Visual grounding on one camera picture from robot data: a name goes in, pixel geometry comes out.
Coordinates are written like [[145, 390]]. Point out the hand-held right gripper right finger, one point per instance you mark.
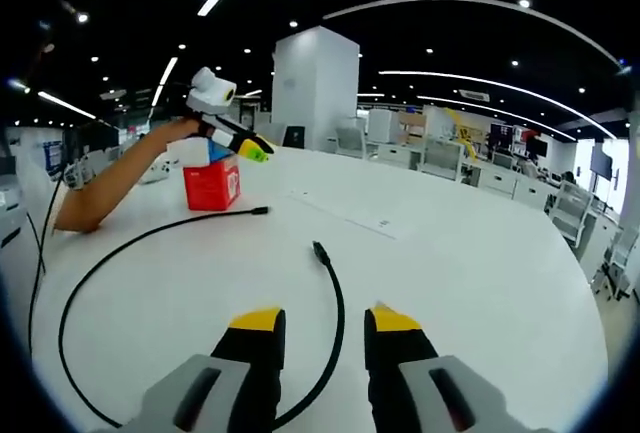
[[430, 388]]

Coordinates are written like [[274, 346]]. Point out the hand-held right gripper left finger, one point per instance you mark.
[[220, 388]]

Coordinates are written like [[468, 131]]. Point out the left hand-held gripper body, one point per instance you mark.
[[207, 95]]

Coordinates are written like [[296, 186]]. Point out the person's left hand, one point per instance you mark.
[[186, 127]]

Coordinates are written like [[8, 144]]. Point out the blue and white small box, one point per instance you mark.
[[215, 152]]

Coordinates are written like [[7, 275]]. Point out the red cardboard box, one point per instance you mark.
[[210, 185]]

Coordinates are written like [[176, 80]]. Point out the black monitor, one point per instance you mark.
[[294, 137]]

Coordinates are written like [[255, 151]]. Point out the white game controller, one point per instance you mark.
[[156, 172]]

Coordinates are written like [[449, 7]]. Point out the white square pillar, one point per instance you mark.
[[315, 88]]

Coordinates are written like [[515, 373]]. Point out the white table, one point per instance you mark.
[[450, 273]]

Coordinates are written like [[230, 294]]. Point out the dark wall screen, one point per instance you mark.
[[601, 159]]

